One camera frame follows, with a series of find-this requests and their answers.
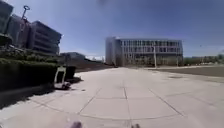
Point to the pale concrete slab pavement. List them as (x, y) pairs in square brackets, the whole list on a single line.
[(133, 90)]

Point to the white building with grid windows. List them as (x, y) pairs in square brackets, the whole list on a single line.
[(146, 51)]

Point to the low grey building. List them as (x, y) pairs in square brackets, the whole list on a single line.
[(71, 56)]

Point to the pale pole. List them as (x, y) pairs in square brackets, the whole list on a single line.
[(154, 58)]

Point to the dark manhole cover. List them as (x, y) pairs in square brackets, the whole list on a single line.
[(175, 77)]

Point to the robot's own part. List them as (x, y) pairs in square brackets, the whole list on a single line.
[(135, 126), (76, 125)]

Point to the grey tiered building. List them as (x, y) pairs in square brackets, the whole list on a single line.
[(45, 41)]

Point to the grass field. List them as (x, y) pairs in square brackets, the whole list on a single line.
[(196, 71)]

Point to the green bushes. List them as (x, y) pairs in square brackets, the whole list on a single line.
[(26, 56)]

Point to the dark green trimmed hedge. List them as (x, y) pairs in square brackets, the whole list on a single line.
[(23, 72)]

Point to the row of trees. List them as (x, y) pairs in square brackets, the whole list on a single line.
[(203, 60)]

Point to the pole with round top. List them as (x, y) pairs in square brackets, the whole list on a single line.
[(24, 13)]

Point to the dark glass building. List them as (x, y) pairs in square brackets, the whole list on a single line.
[(4, 15)]

